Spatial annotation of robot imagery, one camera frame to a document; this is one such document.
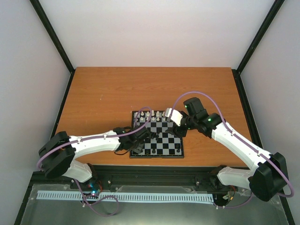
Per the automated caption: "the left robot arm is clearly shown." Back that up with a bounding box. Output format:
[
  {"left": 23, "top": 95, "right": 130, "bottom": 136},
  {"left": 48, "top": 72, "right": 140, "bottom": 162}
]
[{"left": 37, "top": 125, "right": 156, "bottom": 189}]

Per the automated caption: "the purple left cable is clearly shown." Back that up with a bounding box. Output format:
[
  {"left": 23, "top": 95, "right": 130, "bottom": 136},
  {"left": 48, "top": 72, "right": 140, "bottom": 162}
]
[{"left": 36, "top": 106, "right": 152, "bottom": 173}]

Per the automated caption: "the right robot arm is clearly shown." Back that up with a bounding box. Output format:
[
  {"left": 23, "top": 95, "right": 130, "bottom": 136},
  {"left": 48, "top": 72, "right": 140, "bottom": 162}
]
[{"left": 165, "top": 97, "right": 289, "bottom": 202}]

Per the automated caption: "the black aluminium frame rail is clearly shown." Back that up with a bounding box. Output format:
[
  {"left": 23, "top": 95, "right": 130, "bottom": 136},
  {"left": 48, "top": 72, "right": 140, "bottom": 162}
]
[{"left": 30, "top": 165, "right": 281, "bottom": 195}]

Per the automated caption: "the white slotted cable duct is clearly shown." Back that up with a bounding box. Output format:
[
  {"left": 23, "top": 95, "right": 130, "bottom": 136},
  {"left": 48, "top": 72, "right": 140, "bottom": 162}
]
[{"left": 36, "top": 190, "right": 214, "bottom": 204}]

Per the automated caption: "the black and white chessboard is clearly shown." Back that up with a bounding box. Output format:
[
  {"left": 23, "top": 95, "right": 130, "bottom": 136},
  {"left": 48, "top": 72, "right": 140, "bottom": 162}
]
[{"left": 130, "top": 111, "right": 184, "bottom": 158}]

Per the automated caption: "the purple cable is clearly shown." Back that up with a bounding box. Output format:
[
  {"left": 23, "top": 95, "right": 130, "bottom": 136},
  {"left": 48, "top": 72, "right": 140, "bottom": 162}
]
[
  {"left": 171, "top": 91, "right": 295, "bottom": 209},
  {"left": 36, "top": 106, "right": 152, "bottom": 173}
]

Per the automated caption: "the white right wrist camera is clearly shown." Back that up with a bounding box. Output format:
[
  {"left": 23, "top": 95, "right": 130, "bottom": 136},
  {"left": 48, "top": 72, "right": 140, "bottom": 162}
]
[{"left": 165, "top": 108, "right": 183, "bottom": 127}]

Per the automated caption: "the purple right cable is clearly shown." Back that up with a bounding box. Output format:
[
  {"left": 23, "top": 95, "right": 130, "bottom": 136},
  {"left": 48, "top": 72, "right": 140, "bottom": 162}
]
[{"left": 171, "top": 91, "right": 295, "bottom": 209}]

